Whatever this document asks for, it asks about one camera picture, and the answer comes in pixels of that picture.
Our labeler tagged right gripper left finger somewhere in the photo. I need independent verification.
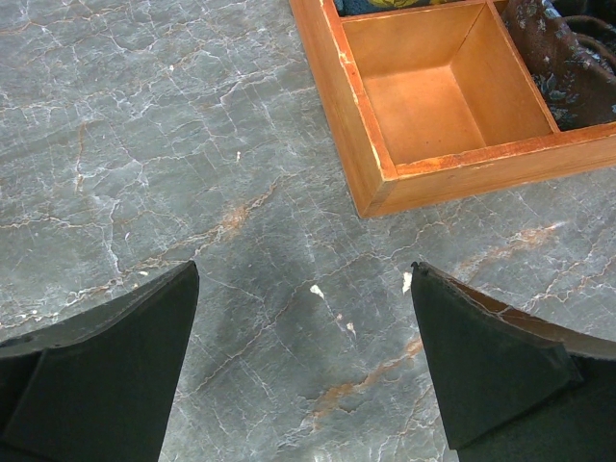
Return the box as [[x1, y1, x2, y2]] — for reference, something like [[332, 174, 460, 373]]
[[1, 261, 199, 461]]

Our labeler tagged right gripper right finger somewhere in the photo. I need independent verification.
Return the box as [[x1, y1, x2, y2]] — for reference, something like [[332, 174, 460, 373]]
[[411, 262, 615, 461]]

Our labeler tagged orange compartment tray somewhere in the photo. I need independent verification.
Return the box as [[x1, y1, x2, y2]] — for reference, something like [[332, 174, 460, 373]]
[[291, 1, 615, 218]]

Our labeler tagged black rolled sock front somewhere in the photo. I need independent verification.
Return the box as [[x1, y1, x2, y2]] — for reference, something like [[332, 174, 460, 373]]
[[501, 0, 615, 131]]

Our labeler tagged blue yellow rolled sock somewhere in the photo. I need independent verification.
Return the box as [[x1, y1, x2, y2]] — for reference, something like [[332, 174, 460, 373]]
[[334, 0, 457, 16]]

